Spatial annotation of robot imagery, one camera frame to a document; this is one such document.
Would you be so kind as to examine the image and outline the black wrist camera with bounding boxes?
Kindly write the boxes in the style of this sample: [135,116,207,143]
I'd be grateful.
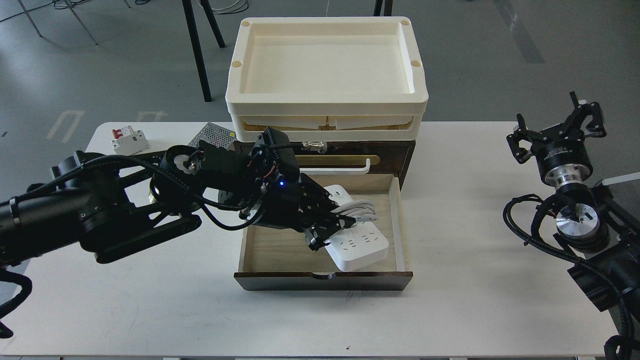
[247,127,302,183]

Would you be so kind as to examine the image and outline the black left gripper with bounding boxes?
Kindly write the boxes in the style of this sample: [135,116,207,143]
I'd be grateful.
[253,173,368,251]

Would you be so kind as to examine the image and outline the black table leg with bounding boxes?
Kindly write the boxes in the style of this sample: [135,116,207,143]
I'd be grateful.
[182,0,226,103]

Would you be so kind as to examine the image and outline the cream plastic tray organizer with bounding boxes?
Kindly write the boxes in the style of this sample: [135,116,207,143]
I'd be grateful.
[225,16,429,142]

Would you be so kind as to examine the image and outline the white circuit breaker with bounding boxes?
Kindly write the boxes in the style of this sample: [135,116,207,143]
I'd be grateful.
[112,125,150,156]

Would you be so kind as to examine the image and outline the white drawer handle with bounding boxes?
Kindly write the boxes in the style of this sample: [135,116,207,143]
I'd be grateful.
[300,157,371,176]

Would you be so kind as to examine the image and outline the metal mesh power supply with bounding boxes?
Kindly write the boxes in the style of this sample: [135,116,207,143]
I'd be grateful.
[188,122,236,150]

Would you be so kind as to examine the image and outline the white power strip with cable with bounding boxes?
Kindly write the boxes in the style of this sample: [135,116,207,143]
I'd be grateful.
[324,184,389,272]

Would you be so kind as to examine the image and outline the open wooden drawer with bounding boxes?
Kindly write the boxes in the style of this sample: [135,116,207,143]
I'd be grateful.
[234,173,413,291]

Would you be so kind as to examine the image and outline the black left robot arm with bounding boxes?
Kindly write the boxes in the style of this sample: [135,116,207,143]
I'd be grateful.
[1,141,377,317]

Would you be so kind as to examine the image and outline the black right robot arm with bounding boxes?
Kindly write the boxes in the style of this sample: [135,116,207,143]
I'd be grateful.
[502,92,639,360]

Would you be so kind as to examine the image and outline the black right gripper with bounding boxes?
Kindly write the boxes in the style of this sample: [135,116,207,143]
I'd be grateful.
[506,91,607,183]

